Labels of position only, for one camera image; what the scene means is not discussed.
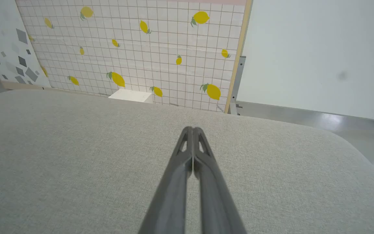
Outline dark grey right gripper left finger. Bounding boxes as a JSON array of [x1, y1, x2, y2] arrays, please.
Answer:
[[138, 126, 193, 234]]

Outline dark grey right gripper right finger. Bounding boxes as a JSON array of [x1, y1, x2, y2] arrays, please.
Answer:
[[193, 127, 247, 234]]

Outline white box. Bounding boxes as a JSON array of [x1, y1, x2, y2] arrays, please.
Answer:
[[108, 88, 154, 104]]

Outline grey metal panel stand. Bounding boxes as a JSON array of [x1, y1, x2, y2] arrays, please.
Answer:
[[229, 56, 247, 116]]

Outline lemon print grid panel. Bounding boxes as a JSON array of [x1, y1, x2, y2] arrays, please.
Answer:
[[15, 0, 253, 114]]

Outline grey terrazzo pattern panel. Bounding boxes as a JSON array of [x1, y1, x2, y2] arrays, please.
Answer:
[[0, 0, 52, 90]]

